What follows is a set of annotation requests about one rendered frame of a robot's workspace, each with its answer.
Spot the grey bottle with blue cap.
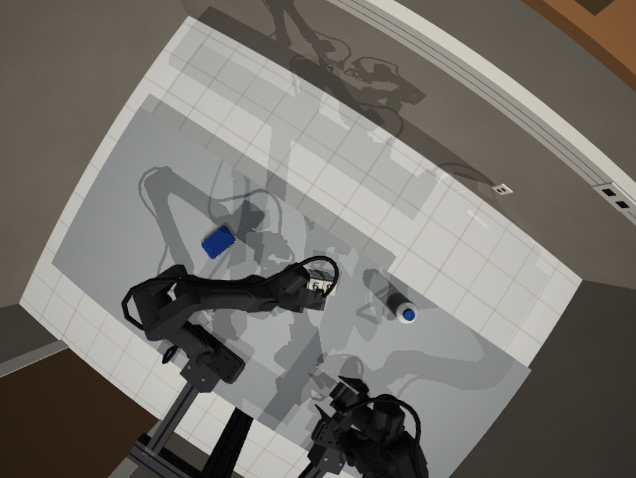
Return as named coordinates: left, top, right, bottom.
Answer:
left=387, top=293, right=418, bottom=324

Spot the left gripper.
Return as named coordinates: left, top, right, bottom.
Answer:
left=278, top=280, right=325, bottom=313

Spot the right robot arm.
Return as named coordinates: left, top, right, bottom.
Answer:
left=315, top=402, right=429, bottom=478

